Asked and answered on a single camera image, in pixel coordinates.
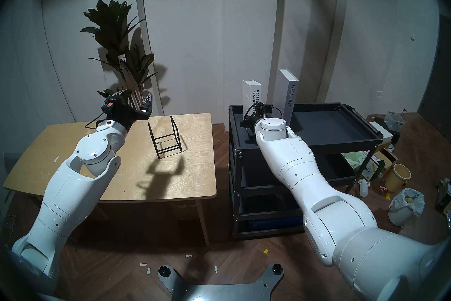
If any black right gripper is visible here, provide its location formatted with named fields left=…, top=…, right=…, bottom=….
left=240, top=112, right=267, bottom=136

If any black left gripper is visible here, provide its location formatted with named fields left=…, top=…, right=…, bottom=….
left=107, top=89, right=154, bottom=130

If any white Design Hotels Yearbook book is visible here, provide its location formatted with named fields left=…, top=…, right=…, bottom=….
left=242, top=80, right=262, bottom=118

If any white Special Issue book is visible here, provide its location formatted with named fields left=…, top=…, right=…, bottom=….
left=271, top=69, right=299, bottom=127

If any tall green potted plant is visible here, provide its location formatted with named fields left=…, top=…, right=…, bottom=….
left=80, top=0, right=158, bottom=118

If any black three-tier utility cart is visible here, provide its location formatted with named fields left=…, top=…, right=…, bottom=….
left=228, top=102, right=383, bottom=239

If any light wooden table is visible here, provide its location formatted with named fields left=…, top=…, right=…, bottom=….
left=4, top=113, right=217, bottom=246

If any dark blue flat bin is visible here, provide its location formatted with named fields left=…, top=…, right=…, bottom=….
left=247, top=215, right=305, bottom=231

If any green and white carton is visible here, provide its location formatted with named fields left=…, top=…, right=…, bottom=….
left=361, top=159, right=385, bottom=181

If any white rectangular box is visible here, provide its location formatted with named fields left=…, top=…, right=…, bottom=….
left=369, top=121, right=394, bottom=145

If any brown cardboard box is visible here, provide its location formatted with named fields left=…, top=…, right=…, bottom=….
left=373, top=148, right=399, bottom=172

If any clear plastic storage box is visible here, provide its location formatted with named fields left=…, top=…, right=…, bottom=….
left=384, top=111, right=406, bottom=132

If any yellow plastic bucket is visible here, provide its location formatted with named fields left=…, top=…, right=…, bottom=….
left=385, top=163, right=412, bottom=193

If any white bin with bag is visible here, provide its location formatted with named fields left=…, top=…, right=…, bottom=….
left=388, top=188, right=426, bottom=227

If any dark door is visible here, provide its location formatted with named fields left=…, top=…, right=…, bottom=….
left=418, top=15, right=451, bottom=131

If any dark clutter pile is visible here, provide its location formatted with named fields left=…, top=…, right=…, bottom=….
left=437, top=178, right=451, bottom=214

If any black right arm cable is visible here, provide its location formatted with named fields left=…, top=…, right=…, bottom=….
left=245, top=103, right=284, bottom=121

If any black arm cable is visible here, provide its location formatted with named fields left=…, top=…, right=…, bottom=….
left=85, top=112, right=107, bottom=130
left=245, top=103, right=284, bottom=121

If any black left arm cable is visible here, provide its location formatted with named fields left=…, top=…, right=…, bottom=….
left=85, top=112, right=107, bottom=130

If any black wire book rack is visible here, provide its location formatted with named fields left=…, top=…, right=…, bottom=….
left=148, top=116, right=184, bottom=160

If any grey metal robot base plate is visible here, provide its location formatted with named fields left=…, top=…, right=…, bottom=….
left=157, top=263, right=284, bottom=301

